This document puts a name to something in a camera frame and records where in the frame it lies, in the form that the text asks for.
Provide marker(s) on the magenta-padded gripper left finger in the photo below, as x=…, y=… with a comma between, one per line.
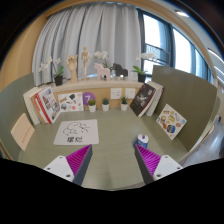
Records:
x=58, y=165

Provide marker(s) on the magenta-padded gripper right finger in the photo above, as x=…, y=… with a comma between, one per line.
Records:
x=166, y=165

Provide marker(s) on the blue and white computer mouse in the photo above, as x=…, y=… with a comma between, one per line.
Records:
x=142, y=140

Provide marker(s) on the white mouse pad with drawing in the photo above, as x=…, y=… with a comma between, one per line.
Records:
x=90, y=133

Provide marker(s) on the colourful food sticker sheet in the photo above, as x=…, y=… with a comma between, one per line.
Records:
x=171, y=121

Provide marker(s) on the beige card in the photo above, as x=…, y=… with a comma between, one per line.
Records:
x=22, y=131

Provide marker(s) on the red and white magazine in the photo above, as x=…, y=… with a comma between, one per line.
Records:
x=48, y=105

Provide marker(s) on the white sticker sheet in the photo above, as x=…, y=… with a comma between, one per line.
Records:
x=70, y=101

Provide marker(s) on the small succulent in white pot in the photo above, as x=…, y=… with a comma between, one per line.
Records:
x=105, y=107
x=124, y=107
x=92, y=108

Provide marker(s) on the books behind magazine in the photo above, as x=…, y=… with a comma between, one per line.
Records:
x=30, y=103

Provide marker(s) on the black book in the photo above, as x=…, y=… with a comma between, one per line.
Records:
x=142, y=99

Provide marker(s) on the white books behind black book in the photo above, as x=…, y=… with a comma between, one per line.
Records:
x=157, y=95

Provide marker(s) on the purple round disc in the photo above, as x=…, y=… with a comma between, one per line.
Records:
x=87, y=95

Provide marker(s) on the small orchid in black pot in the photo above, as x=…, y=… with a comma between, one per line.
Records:
x=58, y=80

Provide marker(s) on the large orchid in black pot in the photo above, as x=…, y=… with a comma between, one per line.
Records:
x=142, y=77

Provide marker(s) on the wooden hand model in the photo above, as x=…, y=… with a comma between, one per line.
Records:
x=73, y=66

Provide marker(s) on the pink wooden horse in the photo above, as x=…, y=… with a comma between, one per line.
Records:
x=101, y=71

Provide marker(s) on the dark wooden horse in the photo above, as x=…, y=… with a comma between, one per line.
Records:
x=120, y=71

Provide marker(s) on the wooden mannequin figure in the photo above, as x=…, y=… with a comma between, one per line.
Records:
x=86, y=56

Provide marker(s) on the white orchid behind horses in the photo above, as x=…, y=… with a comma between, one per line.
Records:
x=101, y=54

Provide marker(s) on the grey-white curtain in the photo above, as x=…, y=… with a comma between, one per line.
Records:
x=100, y=30

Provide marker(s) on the white wall socket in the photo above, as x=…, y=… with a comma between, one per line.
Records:
x=116, y=93
x=130, y=93

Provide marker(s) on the window with dark frame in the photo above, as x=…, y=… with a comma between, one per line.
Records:
x=181, y=50

